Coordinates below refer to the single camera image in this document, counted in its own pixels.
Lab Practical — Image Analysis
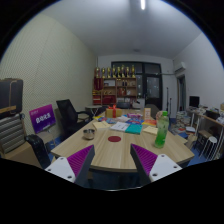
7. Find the black computer monitor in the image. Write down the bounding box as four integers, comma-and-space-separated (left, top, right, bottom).
188, 95, 201, 108

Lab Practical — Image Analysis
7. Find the upright orange box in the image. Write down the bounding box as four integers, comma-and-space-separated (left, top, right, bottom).
143, 107, 152, 121

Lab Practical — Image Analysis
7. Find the pink package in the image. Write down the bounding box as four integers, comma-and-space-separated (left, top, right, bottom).
127, 113, 144, 120

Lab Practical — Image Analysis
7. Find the white round stool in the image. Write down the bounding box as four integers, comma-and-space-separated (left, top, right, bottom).
199, 135, 218, 161

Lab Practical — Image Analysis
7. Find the cluttered wooden side desk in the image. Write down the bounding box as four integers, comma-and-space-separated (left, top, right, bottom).
186, 108, 224, 161

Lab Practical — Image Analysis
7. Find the purple sign board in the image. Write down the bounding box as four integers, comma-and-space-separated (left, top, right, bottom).
28, 103, 57, 135

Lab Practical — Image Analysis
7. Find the flat round red coaster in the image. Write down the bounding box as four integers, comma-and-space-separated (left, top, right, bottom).
107, 135, 122, 143

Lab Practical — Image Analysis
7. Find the green drink bottle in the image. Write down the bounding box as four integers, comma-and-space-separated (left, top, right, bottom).
154, 110, 170, 149

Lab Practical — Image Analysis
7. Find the grey striped cushion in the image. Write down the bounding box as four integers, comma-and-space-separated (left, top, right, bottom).
0, 114, 26, 154

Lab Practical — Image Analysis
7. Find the blue book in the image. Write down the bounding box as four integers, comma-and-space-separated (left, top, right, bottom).
125, 117, 144, 126

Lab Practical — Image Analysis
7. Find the cream book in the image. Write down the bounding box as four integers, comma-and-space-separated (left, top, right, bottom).
92, 120, 111, 131

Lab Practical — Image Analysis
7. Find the small steel cup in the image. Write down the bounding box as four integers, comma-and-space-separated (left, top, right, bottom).
82, 128, 96, 141

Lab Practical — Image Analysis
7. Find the white wall air conditioner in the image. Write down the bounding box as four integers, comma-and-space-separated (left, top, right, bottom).
173, 61, 187, 75

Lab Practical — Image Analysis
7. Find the black office chair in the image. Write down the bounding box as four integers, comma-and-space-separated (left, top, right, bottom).
55, 98, 93, 134

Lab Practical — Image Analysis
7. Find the yellow gift box red ribbon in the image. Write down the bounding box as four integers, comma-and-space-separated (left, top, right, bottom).
105, 104, 124, 119

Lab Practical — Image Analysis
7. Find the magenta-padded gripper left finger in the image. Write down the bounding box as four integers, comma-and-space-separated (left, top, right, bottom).
44, 144, 96, 188

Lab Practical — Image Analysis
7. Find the orange book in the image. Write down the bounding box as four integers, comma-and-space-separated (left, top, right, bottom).
142, 119, 158, 127

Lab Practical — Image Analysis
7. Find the teal book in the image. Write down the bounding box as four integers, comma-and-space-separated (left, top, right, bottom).
125, 123, 144, 136

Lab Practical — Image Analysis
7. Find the black case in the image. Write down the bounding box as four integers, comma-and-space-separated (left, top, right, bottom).
0, 78, 24, 118

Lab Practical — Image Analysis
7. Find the black mesh chair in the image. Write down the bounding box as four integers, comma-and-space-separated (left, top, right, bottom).
24, 134, 52, 169

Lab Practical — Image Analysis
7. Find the black framed glass door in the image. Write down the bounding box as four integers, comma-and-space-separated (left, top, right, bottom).
110, 61, 164, 111

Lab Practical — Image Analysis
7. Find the pale yellow book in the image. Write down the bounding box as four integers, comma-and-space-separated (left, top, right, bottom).
142, 125, 159, 136

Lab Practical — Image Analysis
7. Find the wooden shelf unit with trophies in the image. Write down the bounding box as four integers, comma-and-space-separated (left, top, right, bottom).
92, 64, 139, 106

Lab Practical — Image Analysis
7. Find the white book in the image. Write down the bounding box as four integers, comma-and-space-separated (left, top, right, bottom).
109, 121, 130, 132

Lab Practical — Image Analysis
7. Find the small round white table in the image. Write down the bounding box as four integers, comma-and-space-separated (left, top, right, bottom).
84, 105, 103, 116

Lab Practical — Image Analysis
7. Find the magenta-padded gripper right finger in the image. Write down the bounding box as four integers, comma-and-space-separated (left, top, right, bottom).
129, 143, 183, 187

